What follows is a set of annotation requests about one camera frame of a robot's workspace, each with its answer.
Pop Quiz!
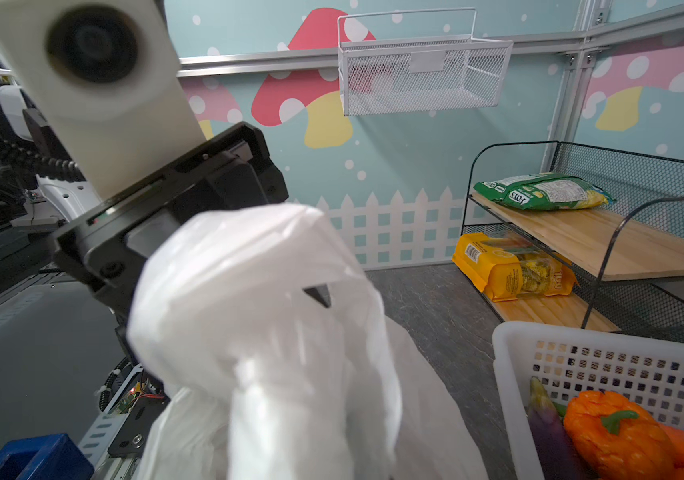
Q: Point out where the orange pumpkin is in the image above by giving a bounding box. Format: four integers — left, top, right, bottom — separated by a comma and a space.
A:
563, 391, 675, 479

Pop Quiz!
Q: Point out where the white plastic grocery bag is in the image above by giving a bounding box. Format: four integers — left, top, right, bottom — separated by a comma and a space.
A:
128, 203, 487, 479

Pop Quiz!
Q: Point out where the white plastic vegetable basket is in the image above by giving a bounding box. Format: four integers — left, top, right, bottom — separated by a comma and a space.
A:
492, 322, 684, 479

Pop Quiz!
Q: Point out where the black wire wooden shelf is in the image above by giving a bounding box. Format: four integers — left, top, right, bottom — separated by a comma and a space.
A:
462, 141, 684, 343

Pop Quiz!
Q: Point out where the purple eggplant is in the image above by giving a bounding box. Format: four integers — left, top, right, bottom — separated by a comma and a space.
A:
526, 377, 588, 480

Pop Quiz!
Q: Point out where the yellow snack pack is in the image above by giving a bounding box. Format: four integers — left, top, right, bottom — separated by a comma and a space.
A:
452, 232, 578, 303

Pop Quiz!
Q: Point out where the blue box device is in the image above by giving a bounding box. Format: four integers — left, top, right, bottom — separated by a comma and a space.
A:
0, 433, 95, 480

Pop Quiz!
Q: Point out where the white wire wall basket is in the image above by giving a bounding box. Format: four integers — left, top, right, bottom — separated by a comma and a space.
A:
336, 12, 514, 116

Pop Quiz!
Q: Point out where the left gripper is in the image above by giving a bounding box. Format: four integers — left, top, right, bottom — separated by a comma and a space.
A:
50, 122, 289, 317

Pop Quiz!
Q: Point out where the green snack bag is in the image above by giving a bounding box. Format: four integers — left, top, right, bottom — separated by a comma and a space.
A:
473, 172, 615, 211

